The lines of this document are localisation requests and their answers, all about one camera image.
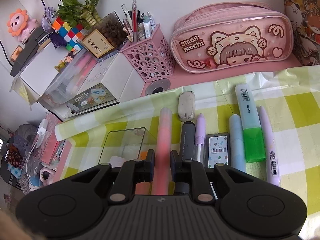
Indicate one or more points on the lilac barcode pen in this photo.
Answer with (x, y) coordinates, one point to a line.
(272, 167)

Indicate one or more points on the dark grey marker pen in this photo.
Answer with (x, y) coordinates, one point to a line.
(187, 146)

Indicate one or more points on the pink small mochi pencil case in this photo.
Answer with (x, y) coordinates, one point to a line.
(230, 34)

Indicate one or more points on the orange pink highlighter pen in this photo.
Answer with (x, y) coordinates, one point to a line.
(161, 176)

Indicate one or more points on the pens in holder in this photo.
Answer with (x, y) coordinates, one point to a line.
(138, 26)

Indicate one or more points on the grey desk cable grommet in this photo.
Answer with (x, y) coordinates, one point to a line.
(158, 86)

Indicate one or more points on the clear plastic drawer box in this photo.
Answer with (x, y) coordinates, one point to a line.
(66, 84)

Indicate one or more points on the white rabbit drawer organizer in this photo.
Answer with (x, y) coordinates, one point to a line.
(110, 82)

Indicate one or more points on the white storage box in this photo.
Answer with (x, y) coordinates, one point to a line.
(40, 71)

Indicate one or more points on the pink perforated pen holder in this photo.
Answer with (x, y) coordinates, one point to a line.
(151, 57)

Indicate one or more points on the colourful rubik's cube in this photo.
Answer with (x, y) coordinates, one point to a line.
(72, 35)

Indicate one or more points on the light blue highlighter pen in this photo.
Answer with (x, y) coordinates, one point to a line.
(237, 143)

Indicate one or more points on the white dirty eraser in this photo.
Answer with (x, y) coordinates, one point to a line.
(186, 106)

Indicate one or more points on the bamboo plant in glass pot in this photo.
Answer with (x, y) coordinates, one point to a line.
(105, 36)

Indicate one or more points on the purple tassel charm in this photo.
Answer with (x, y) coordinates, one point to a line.
(47, 20)

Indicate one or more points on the grey lead refill case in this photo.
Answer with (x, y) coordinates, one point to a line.
(217, 150)

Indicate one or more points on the purple clear pen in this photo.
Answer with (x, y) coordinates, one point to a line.
(200, 135)

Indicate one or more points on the small yellow figurine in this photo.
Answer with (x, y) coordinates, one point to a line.
(63, 63)

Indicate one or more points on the pink lion toy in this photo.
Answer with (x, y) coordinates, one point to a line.
(20, 25)

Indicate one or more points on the green capped highlighter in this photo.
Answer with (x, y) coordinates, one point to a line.
(251, 127)

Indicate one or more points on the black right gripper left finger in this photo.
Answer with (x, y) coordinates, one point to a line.
(149, 164)

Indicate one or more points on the green checked table cloth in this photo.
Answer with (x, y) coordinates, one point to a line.
(290, 97)

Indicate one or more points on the cartoon cat poster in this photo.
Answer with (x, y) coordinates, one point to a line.
(304, 17)

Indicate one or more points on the red pink book stack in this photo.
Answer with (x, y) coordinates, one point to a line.
(51, 150)

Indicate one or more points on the clear plastic organizer tray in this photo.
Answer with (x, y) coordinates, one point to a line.
(128, 144)

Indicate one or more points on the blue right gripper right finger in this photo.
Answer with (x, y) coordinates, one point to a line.
(178, 171)

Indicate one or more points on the black flat box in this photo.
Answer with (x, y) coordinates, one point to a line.
(38, 39)

